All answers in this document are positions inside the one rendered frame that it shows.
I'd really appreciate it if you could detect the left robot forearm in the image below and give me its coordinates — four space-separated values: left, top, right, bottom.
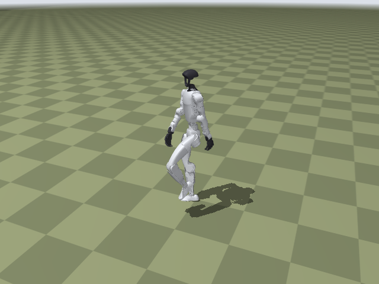
200 116 212 140

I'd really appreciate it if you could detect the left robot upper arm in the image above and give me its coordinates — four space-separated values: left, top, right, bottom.
192 93 205 123

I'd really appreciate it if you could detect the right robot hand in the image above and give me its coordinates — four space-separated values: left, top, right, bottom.
165 127 174 147

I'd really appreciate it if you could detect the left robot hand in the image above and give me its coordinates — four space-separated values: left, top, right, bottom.
205 136 214 151

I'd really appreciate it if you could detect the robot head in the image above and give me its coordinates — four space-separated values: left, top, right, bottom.
182 69 198 92

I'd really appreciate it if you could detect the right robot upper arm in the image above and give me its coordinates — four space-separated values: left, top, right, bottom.
176 89 185 116

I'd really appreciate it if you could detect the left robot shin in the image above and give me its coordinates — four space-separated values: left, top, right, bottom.
167 164 188 188

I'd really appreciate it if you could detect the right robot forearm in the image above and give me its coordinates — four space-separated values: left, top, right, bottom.
169 113 181 132

